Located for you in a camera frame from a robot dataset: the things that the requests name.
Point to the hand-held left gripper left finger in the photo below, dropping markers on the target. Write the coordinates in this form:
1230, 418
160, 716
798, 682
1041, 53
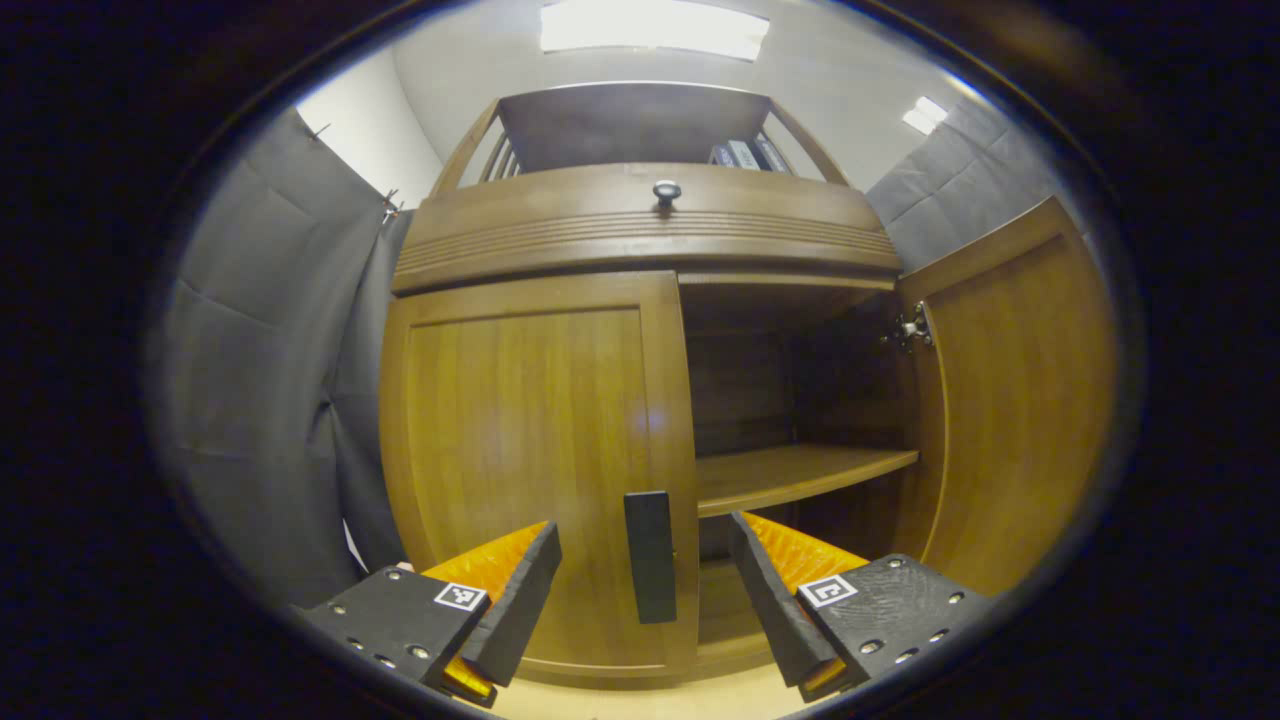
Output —
515, 610

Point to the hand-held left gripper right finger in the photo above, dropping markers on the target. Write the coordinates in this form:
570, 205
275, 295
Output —
770, 600

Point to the wooden double-door shoe cabinet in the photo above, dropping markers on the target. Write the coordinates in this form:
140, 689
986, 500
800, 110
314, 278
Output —
800, 470

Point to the wooden shoe cabinet door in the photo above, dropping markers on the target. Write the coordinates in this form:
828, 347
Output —
1020, 400
520, 450

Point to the metal door hinge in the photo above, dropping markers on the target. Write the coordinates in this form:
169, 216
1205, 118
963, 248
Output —
912, 328

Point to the wooden drawer with black knob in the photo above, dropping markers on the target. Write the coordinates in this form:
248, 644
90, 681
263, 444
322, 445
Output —
640, 240

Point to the dark grey upright book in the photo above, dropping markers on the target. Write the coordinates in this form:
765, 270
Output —
772, 155

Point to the pale grey upright book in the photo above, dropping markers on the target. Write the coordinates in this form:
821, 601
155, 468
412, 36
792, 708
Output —
745, 155

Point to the small ceiling light panel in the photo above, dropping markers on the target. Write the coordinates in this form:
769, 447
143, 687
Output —
925, 115

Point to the large ceiling light panel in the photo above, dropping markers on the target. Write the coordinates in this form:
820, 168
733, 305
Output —
655, 28

